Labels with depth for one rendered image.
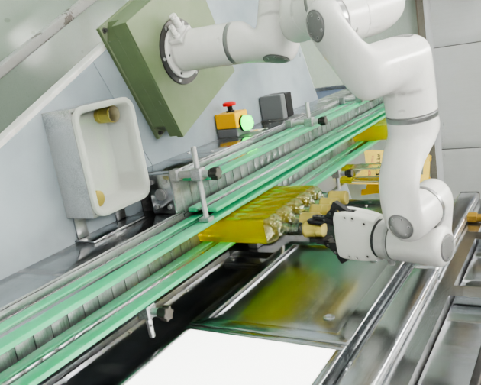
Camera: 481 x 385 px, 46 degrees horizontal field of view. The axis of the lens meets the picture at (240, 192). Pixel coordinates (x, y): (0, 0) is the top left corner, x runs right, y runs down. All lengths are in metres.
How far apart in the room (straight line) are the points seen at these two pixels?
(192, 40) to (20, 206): 0.52
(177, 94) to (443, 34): 5.87
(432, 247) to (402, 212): 0.10
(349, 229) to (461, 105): 6.04
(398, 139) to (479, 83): 6.11
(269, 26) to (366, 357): 0.68
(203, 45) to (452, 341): 0.80
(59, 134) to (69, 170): 0.07
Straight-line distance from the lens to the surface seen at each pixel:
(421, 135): 0.96
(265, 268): 1.37
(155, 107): 1.38
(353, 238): 1.14
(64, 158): 1.19
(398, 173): 0.95
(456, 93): 7.12
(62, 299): 1.01
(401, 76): 0.92
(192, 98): 1.43
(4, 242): 1.14
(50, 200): 1.21
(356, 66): 0.90
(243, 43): 1.26
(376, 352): 1.01
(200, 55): 1.33
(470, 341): 1.11
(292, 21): 1.13
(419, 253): 1.05
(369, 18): 0.98
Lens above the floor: 1.68
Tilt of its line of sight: 32 degrees down
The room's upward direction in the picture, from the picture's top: 89 degrees clockwise
